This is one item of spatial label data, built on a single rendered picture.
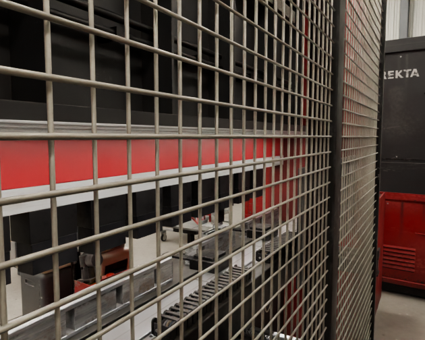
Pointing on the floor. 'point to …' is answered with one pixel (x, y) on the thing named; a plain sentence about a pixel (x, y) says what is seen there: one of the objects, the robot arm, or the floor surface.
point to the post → (338, 17)
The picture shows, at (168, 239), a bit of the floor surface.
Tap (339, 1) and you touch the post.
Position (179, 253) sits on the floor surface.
